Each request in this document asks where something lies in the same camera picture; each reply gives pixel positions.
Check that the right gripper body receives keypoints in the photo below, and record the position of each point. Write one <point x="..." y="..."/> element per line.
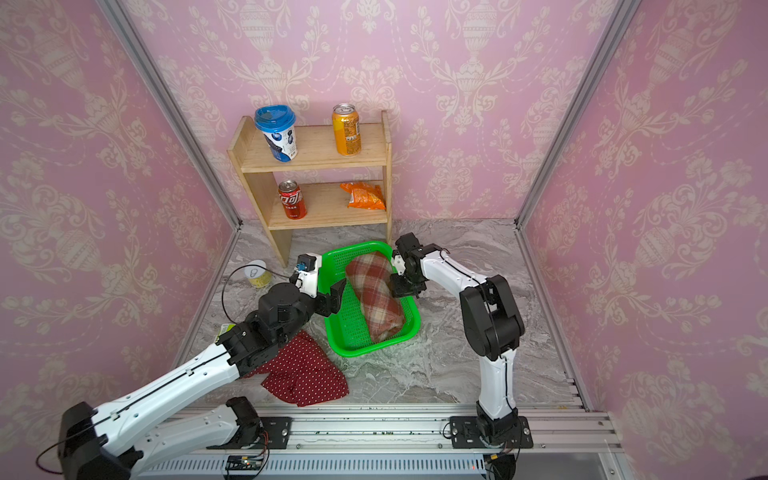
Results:
<point x="406" y="285"/>

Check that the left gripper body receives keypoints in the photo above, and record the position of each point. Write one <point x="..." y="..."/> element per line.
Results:
<point x="323" y="306"/>

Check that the green plastic basket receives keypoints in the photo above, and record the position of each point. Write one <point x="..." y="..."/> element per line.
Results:
<point x="347" y="331"/>

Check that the red plaid skirt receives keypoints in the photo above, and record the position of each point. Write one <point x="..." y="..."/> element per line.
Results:
<point x="369" y="276"/>

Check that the red polka dot skirt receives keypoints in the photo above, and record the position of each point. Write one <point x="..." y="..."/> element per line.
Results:
<point x="302" y="374"/>

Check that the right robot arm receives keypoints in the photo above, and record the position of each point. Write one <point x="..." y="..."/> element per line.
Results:
<point x="492" y="324"/>

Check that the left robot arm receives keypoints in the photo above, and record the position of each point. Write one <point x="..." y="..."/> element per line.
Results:
<point x="122" y="438"/>

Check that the small yellow tin can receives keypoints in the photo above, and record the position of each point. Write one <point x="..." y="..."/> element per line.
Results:
<point x="257" y="274"/>

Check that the wooden two-tier shelf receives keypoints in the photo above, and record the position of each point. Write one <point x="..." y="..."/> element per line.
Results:
<point x="326" y="204"/>

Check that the orange snack bag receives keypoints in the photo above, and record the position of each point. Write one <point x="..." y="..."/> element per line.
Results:
<point x="364" y="195"/>

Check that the green white carton box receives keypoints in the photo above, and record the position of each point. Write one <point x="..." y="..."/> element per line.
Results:
<point x="224" y="328"/>

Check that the red cola can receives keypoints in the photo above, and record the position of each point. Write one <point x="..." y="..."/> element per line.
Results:
<point x="291" y="198"/>

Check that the orange soda can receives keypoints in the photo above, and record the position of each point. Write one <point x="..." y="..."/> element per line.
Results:
<point x="345" y="122"/>

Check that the small black circuit board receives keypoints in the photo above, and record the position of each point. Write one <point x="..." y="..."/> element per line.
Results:
<point x="244" y="465"/>

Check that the blue lidded cup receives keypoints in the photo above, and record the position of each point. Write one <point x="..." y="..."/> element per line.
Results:
<point x="277" y="124"/>

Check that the black connector box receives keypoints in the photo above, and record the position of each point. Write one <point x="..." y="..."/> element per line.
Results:
<point x="500" y="466"/>

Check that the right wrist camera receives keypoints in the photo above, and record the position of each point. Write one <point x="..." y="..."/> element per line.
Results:
<point x="398" y="263"/>

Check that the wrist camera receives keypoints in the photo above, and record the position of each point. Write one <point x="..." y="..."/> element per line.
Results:
<point x="398" y="263"/>
<point x="306" y="274"/>

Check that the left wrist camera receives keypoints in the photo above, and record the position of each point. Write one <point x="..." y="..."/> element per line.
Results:
<point x="306" y="274"/>

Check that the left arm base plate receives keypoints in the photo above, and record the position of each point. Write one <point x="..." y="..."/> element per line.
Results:
<point x="276" y="433"/>

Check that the aluminium front rail frame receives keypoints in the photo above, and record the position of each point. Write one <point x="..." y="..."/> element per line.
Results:
<point x="353" y="439"/>

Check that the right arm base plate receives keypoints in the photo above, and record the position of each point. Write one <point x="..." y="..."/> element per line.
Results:
<point x="467" y="432"/>

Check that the right aluminium corner post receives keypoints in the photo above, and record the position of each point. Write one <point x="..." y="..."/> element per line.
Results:
<point x="594" y="71"/>

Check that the aluminium corner post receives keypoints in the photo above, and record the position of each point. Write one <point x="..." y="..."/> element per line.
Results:
<point x="118" y="18"/>
<point x="594" y="71"/>

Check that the left aluminium corner post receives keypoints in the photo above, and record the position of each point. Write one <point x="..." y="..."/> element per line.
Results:
<point x="118" y="18"/>

